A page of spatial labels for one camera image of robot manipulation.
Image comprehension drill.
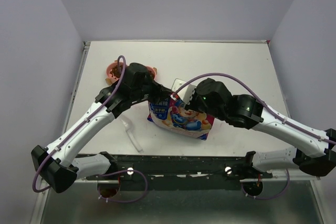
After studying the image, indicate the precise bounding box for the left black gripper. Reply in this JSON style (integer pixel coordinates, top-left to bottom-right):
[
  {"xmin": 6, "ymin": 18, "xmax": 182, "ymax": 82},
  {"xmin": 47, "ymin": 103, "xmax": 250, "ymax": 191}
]
[{"xmin": 131, "ymin": 74, "xmax": 174, "ymax": 104}]

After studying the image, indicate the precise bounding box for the pink pet food bag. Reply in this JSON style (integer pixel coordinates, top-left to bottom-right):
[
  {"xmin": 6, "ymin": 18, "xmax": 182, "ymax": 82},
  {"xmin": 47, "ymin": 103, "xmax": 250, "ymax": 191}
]
[{"xmin": 147, "ymin": 98, "xmax": 215, "ymax": 140}]

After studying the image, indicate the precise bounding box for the clear plastic scoop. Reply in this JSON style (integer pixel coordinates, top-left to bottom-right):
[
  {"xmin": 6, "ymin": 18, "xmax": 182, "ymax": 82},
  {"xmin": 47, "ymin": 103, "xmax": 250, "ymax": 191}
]
[{"xmin": 120, "ymin": 115, "xmax": 143, "ymax": 154}]

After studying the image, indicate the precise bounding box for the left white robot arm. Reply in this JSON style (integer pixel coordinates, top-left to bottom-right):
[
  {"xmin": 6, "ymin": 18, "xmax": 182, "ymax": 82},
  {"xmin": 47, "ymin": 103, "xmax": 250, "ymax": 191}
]
[{"xmin": 31, "ymin": 63, "xmax": 172, "ymax": 193}]

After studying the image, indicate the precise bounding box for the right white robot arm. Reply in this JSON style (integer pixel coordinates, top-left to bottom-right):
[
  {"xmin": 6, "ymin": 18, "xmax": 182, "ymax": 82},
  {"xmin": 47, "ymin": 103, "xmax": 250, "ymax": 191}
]
[{"xmin": 182, "ymin": 78, "xmax": 335, "ymax": 178}]

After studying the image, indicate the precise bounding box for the pink bowl right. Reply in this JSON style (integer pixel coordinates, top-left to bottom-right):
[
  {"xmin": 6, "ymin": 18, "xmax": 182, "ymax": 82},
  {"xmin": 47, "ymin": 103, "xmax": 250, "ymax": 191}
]
[{"xmin": 146, "ymin": 66, "xmax": 157, "ymax": 80}]

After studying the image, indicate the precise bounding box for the pink bowl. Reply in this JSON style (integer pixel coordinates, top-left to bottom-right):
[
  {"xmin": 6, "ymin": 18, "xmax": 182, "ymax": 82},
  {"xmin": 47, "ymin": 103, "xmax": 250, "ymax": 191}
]
[
  {"xmin": 146, "ymin": 66, "xmax": 157, "ymax": 80},
  {"xmin": 105, "ymin": 60, "xmax": 121, "ymax": 85}
]

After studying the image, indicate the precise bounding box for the kibble in left bowl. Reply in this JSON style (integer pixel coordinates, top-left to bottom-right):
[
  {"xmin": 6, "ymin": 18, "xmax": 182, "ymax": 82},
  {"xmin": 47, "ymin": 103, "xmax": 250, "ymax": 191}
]
[{"xmin": 107, "ymin": 62, "xmax": 121, "ymax": 78}]

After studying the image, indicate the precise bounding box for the pink bowl left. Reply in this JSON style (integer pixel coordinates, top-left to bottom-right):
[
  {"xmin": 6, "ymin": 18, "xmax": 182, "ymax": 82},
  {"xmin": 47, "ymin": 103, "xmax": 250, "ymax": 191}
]
[{"xmin": 105, "ymin": 60, "xmax": 121, "ymax": 85}]

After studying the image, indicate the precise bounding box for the wooden bowl stand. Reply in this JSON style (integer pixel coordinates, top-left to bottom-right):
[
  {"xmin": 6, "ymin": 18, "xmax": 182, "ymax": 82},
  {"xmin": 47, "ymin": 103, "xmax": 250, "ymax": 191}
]
[{"xmin": 105, "ymin": 60, "xmax": 158, "ymax": 85}]

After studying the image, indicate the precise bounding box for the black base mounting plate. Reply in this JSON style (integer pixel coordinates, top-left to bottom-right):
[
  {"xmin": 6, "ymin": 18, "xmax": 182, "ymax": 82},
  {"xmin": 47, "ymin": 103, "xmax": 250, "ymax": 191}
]
[{"xmin": 86, "ymin": 152, "xmax": 272, "ymax": 191}]

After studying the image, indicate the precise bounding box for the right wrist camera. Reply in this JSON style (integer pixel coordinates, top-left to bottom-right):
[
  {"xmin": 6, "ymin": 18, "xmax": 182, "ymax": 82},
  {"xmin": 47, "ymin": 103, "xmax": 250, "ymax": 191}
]
[{"xmin": 171, "ymin": 84, "xmax": 196, "ymax": 104}]

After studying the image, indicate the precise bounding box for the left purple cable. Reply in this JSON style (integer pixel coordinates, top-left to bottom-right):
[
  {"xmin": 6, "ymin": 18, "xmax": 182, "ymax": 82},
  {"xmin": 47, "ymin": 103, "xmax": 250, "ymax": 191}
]
[{"xmin": 31, "ymin": 55, "xmax": 149, "ymax": 204}]

